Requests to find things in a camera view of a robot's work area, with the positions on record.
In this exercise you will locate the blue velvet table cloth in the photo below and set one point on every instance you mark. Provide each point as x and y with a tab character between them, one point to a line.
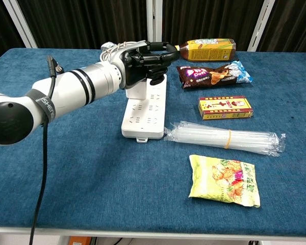
104	178

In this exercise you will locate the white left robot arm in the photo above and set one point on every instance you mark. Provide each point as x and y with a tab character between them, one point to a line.
74	86

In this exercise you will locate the yellow and red small box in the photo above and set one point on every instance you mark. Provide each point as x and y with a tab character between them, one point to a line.
224	107

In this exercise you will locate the green yellow biscuit bag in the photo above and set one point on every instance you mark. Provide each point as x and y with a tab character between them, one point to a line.
219	178

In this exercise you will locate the white slanted frame post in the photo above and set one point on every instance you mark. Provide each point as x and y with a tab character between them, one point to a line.
20	24
261	25

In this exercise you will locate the white upright frame post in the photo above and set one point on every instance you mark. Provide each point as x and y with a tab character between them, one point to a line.
154	23

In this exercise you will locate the orange box under table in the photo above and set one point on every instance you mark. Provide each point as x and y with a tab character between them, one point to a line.
79	240

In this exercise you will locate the white power strip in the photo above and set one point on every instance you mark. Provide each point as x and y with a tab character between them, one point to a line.
145	122

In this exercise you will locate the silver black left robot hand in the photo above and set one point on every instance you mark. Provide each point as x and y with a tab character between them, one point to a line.
137	66

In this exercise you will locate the yellow rubber band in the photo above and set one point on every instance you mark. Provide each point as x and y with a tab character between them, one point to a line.
229	139

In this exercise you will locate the brown cone snack packet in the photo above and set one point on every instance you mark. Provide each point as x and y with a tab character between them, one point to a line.
206	76

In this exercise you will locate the tea bottle with yellow label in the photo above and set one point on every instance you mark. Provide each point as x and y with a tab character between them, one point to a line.
206	51

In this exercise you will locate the bundle of clear wrapped straws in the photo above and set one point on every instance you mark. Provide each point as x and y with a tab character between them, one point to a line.
206	137

